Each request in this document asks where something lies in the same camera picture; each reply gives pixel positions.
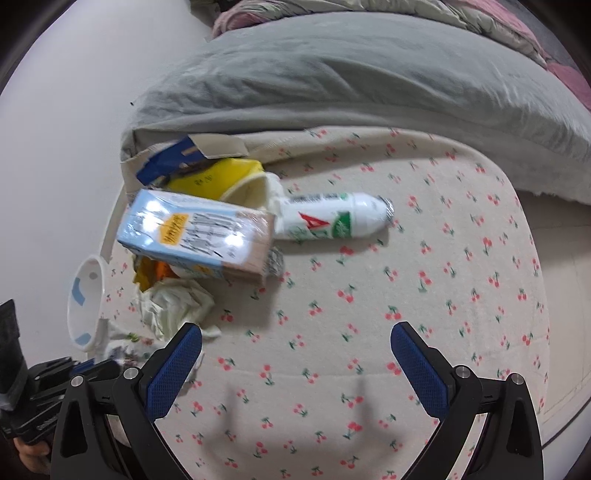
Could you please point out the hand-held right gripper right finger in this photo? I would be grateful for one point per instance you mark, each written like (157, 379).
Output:
(415, 364)

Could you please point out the silver foil piece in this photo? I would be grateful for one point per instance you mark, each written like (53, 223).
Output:
(275, 261)

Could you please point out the crumpled white tissue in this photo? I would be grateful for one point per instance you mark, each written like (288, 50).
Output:
(175, 302)

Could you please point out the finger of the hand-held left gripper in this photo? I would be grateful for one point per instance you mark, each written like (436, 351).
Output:
(107, 368)

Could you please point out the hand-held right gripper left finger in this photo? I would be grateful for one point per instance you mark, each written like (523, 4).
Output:
(178, 364)

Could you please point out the white bottle red green label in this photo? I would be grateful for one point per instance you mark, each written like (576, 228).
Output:
(323, 219)

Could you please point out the cherry print bed sheet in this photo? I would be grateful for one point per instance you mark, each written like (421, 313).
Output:
(369, 300)

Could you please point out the small printed wrapper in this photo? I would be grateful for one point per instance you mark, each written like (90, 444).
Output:
(124, 350)

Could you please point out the pink and beige quilt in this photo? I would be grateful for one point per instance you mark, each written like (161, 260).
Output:
(508, 27)

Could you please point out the grey blanket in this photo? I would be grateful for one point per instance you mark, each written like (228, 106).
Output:
(346, 78)

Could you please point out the yellow plastic bag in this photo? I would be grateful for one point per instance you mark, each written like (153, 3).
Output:
(231, 177)

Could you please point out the blue cardboard piece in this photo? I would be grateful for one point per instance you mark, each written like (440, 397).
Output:
(168, 159)

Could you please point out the orange peel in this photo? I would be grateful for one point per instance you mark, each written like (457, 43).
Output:
(150, 272)

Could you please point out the person's left hand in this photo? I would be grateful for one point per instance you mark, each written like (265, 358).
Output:
(32, 457)

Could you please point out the light blue milk carton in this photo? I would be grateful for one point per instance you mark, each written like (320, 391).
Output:
(194, 230)

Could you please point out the white plastic bin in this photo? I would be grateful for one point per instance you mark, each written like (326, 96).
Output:
(85, 300)

